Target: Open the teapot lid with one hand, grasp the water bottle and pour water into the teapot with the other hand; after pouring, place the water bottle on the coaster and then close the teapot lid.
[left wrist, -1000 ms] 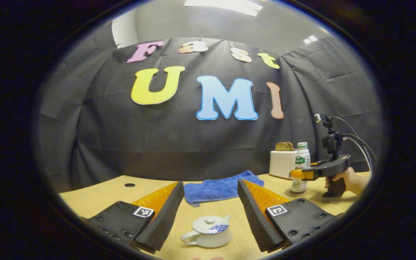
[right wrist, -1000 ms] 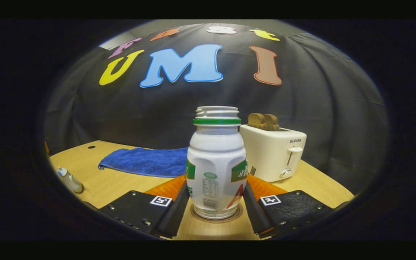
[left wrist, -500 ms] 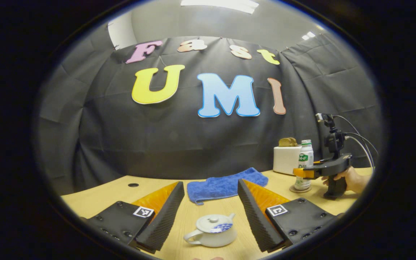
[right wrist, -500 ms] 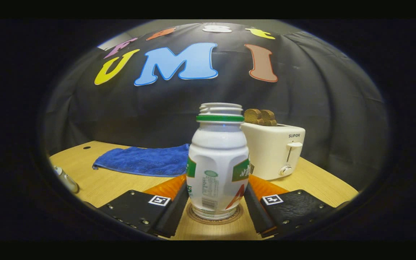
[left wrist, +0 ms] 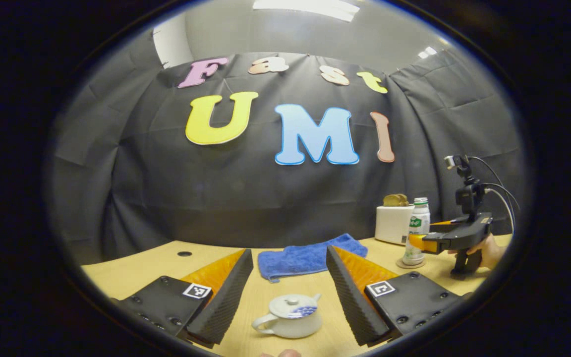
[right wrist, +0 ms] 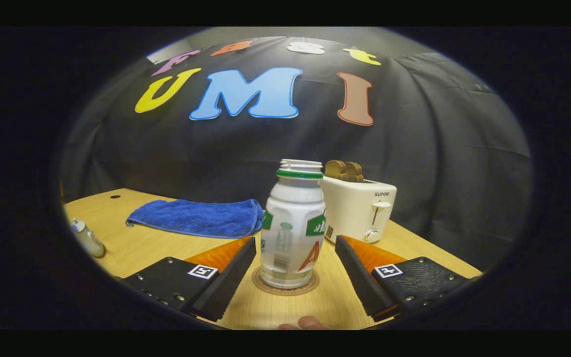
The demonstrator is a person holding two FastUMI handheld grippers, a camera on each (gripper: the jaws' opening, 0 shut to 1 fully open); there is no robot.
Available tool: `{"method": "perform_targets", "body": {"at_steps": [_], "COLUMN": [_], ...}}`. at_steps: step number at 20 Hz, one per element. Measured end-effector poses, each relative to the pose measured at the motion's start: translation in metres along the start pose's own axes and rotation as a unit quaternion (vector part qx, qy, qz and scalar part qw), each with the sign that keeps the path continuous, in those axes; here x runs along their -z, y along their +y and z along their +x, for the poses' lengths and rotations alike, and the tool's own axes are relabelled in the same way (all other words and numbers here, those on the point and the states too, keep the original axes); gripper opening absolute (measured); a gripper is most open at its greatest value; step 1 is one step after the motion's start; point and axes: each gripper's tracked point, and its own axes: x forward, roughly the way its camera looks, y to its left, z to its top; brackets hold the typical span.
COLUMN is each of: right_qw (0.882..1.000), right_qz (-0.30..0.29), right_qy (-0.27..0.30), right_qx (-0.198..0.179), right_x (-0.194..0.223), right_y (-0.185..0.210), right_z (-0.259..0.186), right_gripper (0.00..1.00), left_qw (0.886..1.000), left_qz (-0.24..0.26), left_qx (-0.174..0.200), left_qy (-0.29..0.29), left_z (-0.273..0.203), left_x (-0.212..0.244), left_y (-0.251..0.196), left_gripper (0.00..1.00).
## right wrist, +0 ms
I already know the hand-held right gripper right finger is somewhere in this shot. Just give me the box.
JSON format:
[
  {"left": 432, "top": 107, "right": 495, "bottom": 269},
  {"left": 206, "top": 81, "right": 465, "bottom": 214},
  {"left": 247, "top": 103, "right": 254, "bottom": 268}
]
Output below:
[{"left": 335, "top": 235, "right": 469, "bottom": 322}]

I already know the round brown coaster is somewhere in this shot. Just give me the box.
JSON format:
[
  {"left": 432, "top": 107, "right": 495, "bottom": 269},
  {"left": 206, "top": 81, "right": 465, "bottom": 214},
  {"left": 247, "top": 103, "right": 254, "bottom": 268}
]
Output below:
[{"left": 252, "top": 267, "right": 320, "bottom": 297}]

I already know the black backdrop cloth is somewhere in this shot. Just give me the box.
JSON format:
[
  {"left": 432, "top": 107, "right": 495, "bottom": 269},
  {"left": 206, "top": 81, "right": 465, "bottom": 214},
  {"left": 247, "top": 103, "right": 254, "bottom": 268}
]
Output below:
[{"left": 60, "top": 36, "right": 533, "bottom": 272}]

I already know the blue towel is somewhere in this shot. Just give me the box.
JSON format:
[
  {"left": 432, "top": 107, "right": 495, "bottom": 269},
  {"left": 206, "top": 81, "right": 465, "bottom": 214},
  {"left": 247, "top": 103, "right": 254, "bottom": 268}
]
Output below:
[{"left": 126, "top": 199, "right": 265, "bottom": 239}]

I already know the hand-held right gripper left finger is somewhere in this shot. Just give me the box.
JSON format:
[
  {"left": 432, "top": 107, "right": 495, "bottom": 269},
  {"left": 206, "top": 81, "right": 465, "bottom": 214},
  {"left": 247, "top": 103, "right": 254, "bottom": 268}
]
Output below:
[{"left": 122, "top": 236, "right": 258, "bottom": 322}]

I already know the white water bottle green label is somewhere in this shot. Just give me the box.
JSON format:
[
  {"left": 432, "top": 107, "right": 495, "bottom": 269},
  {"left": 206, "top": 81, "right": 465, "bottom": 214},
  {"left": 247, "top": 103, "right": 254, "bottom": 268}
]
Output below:
[{"left": 260, "top": 159, "right": 327, "bottom": 290}]

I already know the brown bread slice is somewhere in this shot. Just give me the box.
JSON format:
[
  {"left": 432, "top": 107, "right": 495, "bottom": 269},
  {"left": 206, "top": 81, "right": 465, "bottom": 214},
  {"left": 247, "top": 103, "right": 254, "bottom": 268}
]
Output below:
[
  {"left": 325, "top": 160, "right": 348, "bottom": 181},
  {"left": 345, "top": 162, "right": 365, "bottom": 183}
]

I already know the cream toaster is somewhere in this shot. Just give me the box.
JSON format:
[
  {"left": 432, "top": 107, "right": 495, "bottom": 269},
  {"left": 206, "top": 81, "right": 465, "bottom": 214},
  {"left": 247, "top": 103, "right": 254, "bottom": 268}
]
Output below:
[{"left": 320, "top": 176, "right": 398, "bottom": 244}]

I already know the white teacup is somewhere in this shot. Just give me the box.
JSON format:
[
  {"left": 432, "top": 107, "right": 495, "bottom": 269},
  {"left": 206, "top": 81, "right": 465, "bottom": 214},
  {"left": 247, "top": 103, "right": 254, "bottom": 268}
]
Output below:
[{"left": 69, "top": 218, "right": 106, "bottom": 258}]

